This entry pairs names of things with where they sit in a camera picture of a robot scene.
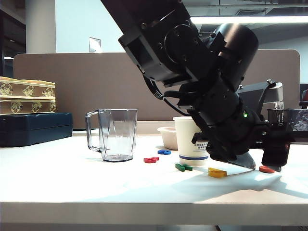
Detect brown desk divider panel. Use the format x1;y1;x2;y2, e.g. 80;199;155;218
13;49;301;130

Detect beige pulp tray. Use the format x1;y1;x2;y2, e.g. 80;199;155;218
157;127;179;150

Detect brown patterned boxes stack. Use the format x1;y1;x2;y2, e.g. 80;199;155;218
0;97;56;115

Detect red office chair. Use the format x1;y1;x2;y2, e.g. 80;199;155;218
299;88;308;108

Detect ceiling light strip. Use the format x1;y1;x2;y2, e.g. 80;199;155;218
191;15;308;25

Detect dark marbled container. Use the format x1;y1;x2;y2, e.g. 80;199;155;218
287;108;308;132

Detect stacked patterned gift boxes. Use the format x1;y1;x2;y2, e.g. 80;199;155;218
0;76;56;99

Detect dark blue plastic case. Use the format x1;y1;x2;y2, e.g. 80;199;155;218
0;112;74;148

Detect transparent grey plastic mug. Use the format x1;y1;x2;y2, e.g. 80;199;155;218
85;108;138;162

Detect green foam letter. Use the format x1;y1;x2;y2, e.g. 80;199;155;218
175;163;193;172

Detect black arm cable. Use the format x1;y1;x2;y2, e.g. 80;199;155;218
143;76;191;115

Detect white paper cup blue logo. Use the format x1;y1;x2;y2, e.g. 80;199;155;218
173;116;210;167

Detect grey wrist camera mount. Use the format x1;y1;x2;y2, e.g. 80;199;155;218
237;79;284;109

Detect white wall notice sheet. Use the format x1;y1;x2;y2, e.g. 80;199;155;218
88;37;101;53

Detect yellow foam letter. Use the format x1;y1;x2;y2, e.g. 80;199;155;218
208;167;228;179

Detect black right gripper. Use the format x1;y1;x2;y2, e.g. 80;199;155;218
189;92;295;172

